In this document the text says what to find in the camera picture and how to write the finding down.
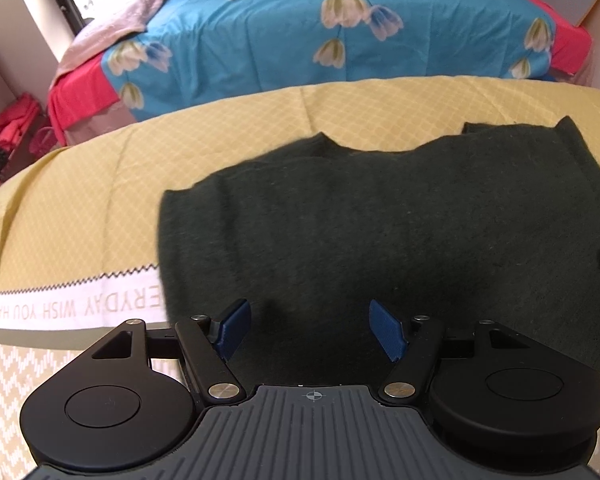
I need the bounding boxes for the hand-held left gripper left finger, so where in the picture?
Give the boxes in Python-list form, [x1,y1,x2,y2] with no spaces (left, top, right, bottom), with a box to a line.
[92,299,251,406]

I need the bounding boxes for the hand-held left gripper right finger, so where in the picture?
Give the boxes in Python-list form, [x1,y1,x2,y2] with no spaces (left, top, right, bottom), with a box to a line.
[369,299,526,403]

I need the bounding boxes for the dark green knit sweater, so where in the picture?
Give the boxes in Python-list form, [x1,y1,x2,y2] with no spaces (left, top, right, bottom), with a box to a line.
[157,116,600,391]

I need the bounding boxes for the red clothes pile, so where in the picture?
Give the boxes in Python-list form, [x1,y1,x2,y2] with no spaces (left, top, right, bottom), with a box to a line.
[0,92,47,150]

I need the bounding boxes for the yellow patterned bedspread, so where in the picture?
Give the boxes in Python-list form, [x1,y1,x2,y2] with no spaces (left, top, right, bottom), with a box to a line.
[0,76,600,480]

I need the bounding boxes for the pink bag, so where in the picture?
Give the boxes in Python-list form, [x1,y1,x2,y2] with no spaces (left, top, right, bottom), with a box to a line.
[29,126,62,157]

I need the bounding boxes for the blue floral quilt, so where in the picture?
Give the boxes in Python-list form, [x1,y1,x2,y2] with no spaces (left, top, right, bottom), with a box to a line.
[100,0,556,122]

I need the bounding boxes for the pink cloth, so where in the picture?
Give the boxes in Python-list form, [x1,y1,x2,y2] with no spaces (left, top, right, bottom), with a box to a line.
[54,0,177,87]

